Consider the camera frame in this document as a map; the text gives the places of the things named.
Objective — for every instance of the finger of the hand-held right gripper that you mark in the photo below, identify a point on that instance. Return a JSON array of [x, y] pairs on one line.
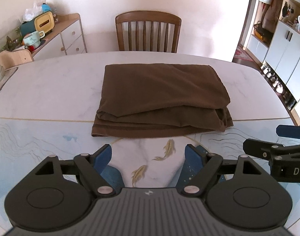
[[292, 131], [258, 148]]

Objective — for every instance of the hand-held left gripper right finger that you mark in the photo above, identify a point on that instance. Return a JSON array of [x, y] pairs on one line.
[[192, 156]]

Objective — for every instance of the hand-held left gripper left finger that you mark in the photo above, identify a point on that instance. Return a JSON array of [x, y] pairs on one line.
[[103, 157]]

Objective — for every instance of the brown shirt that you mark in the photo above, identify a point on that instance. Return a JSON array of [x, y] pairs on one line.
[[159, 95]]

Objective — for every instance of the row of shoes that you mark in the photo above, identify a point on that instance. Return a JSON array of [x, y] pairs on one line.
[[278, 86]]

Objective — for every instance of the white hallway cabinet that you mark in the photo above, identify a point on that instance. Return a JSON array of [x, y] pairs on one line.
[[285, 54]]

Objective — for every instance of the red patterned rug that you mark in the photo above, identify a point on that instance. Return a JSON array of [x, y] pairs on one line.
[[244, 55]]

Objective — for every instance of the yellow and black bag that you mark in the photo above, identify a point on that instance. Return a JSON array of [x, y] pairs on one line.
[[262, 32]]

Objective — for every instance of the beige hanging coat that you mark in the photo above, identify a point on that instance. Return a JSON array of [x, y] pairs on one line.
[[273, 9]]

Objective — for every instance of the white wooden sideboard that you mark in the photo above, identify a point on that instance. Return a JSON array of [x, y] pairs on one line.
[[71, 36]]

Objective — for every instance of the light wooden board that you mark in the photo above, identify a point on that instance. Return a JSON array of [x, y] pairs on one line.
[[14, 56]]

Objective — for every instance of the pale green mug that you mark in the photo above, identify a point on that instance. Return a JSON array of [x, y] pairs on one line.
[[32, 39]]

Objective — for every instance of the wooden slat-back chair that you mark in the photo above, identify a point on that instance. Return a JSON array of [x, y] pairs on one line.
[[147, 17]]

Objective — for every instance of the yellow tissue box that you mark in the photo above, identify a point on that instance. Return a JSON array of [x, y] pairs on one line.
[[44, 22]]

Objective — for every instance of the dark teal container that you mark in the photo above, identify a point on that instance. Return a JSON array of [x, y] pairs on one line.
[[27, 29]]

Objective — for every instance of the glass terrarium with plants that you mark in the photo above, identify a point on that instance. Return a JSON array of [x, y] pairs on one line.
[[7, 40]]

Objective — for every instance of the clear plastic bag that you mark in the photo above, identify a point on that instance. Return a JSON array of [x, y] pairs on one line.
[[33, 12]]

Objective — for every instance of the blue toy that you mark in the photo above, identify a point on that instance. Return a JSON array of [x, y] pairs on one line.
[[45, 7]]

